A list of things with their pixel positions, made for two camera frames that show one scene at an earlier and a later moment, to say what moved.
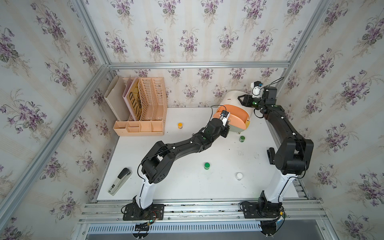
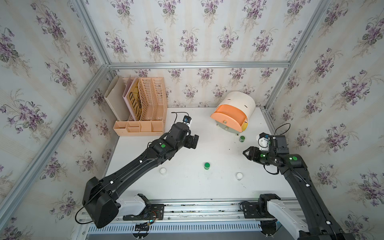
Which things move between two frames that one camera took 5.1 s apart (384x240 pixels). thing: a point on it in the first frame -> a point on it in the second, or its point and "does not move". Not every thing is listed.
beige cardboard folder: (114, 97) does not move
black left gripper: (225, 129) -> (190, 144)
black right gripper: (247, 98) -> (252, 153)
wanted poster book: (132, 98) does not move
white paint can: (239, 176) does not move
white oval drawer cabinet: (240, 115) does not move
